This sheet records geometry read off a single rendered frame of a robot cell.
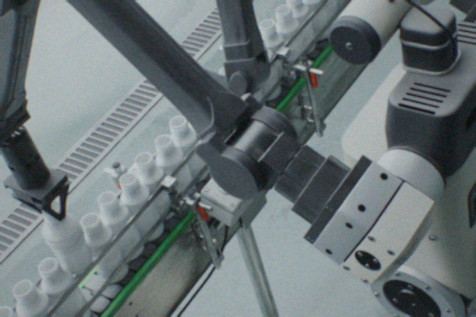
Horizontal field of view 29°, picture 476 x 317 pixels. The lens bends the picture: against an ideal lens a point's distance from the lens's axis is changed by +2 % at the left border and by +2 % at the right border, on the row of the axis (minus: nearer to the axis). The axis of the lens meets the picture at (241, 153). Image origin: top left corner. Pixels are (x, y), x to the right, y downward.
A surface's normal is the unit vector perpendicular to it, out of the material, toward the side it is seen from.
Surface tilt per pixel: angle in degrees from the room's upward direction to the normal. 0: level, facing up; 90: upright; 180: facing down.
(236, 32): 56
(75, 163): 0
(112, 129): 0
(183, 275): 90
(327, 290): 0
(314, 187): 44
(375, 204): 30
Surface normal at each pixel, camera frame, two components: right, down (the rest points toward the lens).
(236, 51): -0.34, 0.36
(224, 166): -0.54, 0.64
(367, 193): 0.22, -0.48
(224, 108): 0.45, -0.33
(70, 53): -0.22, -0.71
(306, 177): -0.10, -0.07
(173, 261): 0.81, 0.26
